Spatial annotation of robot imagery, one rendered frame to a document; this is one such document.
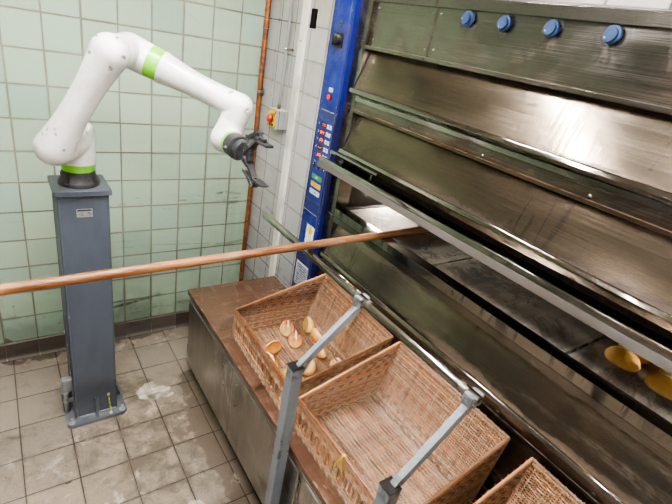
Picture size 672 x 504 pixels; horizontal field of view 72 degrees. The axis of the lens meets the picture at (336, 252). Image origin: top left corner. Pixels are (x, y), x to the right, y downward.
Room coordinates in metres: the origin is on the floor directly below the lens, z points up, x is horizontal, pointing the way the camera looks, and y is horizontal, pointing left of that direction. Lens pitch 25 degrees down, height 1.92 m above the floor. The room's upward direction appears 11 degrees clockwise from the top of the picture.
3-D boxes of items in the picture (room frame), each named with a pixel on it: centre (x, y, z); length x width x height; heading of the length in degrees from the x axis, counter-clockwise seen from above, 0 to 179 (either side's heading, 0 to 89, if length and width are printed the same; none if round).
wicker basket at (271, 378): (1.67, 0.05, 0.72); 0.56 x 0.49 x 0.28; 37
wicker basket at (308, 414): (1.21, -0.32, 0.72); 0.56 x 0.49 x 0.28; 39
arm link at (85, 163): (1.72, 1.08, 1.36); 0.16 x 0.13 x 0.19; 6
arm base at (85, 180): (1.78, 1.12, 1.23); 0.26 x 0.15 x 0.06; 39
